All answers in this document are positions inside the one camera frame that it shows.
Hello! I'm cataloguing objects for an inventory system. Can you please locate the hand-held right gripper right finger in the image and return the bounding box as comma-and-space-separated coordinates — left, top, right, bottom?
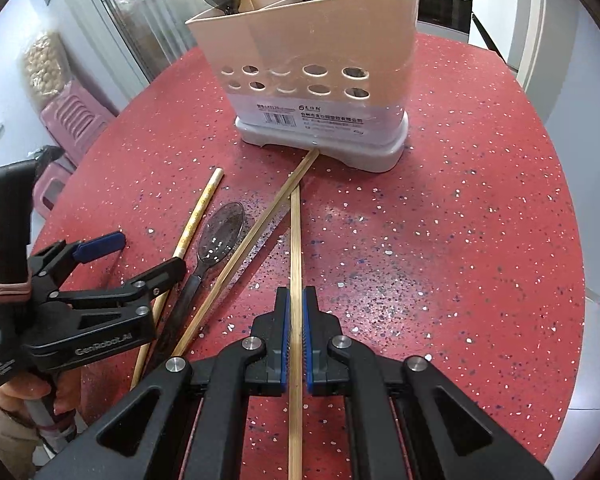
302, 286, 553, 480

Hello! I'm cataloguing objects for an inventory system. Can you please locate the sliding glass door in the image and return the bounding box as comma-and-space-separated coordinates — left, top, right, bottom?
77, 0, 246, 83

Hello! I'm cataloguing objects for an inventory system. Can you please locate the white fridge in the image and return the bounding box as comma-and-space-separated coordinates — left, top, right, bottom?
467, 0, 548, 78

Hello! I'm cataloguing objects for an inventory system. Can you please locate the clear bag of nuts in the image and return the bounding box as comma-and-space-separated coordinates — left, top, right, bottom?
22, 30, 75, 98

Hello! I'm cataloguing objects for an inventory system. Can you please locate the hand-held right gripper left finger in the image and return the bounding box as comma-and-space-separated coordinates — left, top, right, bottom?
35, 286, 292, 480

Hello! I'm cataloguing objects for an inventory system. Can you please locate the pink rubber band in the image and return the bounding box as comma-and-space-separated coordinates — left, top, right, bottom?
0, 280, 33, 303

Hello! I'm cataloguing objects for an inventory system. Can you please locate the person's left hand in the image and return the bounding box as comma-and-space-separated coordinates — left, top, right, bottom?
0, 367, 83, 432

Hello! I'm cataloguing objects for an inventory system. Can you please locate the single pink stool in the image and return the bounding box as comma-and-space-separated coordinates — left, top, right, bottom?
30, 157, 78, 221

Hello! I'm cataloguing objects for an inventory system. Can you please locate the plain bamboo chopstick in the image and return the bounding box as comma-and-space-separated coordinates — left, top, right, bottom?
172, 149, 322, 358
287, 191, 305, 480

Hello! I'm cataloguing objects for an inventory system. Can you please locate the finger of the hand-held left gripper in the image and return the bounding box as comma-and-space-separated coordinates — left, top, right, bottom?
55, 258, 188, 322
29, 232, 127, 297

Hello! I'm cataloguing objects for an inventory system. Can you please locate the black object on stool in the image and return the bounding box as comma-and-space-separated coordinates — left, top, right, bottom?
32, 144, 65, 171

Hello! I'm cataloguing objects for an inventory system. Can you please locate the beige plastic utensil holder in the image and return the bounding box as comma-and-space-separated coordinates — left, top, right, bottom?
186, 0, 422, 170

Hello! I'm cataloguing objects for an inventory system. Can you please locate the pink plastic stool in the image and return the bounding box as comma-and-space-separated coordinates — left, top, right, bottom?
39, 82, 116, 161

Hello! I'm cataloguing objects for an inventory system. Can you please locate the yellow speckled chopstick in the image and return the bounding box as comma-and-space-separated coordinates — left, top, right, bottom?
129, 167, 226, 387

